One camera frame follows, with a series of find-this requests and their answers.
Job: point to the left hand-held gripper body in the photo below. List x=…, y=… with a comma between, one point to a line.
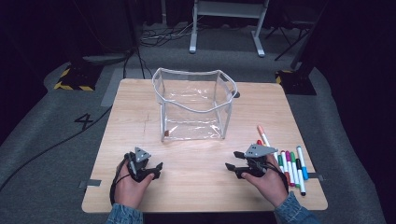
x=140, y=169

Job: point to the white desk frame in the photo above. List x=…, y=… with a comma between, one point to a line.
x=229, y=9

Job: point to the grey tape piece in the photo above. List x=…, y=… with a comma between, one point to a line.
x=318, y=177
x=90, y=183

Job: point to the person's left hand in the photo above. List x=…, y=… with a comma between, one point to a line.
x=130, y=193

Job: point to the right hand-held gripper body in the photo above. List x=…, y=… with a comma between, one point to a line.
x=258, y=151

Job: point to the black yellow striped stand base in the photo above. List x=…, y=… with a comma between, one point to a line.
x=297, y=82
x=77, y=79

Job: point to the blue marker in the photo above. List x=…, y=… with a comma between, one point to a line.
x=304, y=172

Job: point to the person's right hand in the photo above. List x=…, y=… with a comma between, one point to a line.
x=271, y=186

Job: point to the black marker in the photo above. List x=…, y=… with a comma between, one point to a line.
x=299, y=165

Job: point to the red marker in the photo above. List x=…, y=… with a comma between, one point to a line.
x=284, y=160
x=259, y=142

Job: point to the black folding stand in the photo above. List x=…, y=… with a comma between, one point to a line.
x=291, y=40

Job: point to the transparent bag with white trim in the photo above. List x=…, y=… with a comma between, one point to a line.
x=193, y=109

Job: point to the dark round table grommet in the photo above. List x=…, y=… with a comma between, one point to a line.
x=236, y=95

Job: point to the magenta marker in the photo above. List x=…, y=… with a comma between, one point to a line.
x=288, y=157

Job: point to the orange marker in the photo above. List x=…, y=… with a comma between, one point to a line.
x=264, y=135

